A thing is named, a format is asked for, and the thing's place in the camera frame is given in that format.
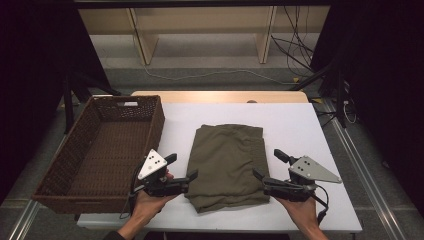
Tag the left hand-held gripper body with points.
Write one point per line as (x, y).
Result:
(152, 164)

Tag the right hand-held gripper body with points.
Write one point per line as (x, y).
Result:
(313, 171)

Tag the olive green cloth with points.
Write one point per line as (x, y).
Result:
(223, 166)

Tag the brown wicker basket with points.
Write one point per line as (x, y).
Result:
(110, 150)

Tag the person's left hand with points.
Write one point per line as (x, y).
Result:
(148, 205)

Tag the person's right hand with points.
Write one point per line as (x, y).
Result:
(303, 211)

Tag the white table mat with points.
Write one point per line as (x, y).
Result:
(293, 133)

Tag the black metal stand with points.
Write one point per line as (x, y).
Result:
(68, 106)
(340, 100)

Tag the wooden table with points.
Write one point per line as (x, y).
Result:
(216, 96)

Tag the black curtain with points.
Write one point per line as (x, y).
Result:
(383, 83)
(33, 83)

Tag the light wooden shelf unit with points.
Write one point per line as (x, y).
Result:
(146, 43)

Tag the metal floor rail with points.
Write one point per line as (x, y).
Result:
(23, 220)
(366, 180)

